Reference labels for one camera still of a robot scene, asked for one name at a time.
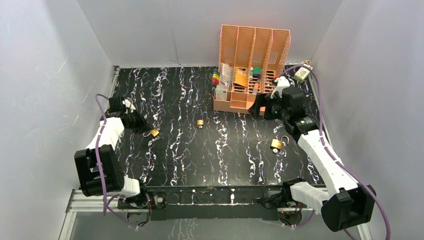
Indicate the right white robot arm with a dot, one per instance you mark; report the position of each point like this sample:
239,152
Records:
346,203

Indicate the orange plastic file organizer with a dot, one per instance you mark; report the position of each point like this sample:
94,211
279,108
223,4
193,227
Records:
250,58

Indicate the right brass padlock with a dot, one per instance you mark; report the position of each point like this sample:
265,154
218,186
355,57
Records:
277,145

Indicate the brass padlock with keys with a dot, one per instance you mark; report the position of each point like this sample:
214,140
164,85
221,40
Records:
153,132

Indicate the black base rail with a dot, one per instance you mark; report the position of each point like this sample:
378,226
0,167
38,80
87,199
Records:
217,202

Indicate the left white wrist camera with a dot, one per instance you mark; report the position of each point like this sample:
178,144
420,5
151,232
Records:
129,105

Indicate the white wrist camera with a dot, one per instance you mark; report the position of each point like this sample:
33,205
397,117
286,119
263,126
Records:
129,105
280,83

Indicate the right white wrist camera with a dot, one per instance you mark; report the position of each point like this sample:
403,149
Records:
280,83

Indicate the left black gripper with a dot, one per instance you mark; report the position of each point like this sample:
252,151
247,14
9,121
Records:
141,122

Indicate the orange booklet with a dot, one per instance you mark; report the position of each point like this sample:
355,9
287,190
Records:
240,77

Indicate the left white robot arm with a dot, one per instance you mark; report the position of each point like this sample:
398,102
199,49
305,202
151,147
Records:
98,168

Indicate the middle brass long-shackle padlock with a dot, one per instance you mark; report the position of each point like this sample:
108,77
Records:
201,122

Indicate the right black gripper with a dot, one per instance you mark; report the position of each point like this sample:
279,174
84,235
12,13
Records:
262,99

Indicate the white card boxes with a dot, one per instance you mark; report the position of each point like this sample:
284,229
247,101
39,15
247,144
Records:
226,81

